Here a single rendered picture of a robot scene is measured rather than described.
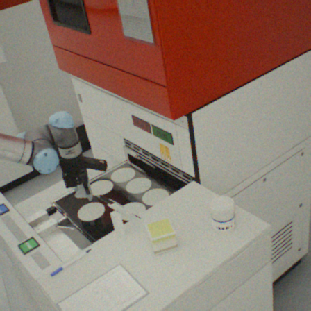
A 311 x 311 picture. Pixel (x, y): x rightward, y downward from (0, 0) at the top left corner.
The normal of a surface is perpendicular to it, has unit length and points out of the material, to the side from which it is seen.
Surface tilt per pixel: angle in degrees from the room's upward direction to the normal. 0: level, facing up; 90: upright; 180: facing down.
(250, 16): 90
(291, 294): 0
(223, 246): 0
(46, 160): 90
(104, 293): 0
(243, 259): 90
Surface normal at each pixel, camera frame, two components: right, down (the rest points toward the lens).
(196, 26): 0.62, 0.36
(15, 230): -0.15, -0.82
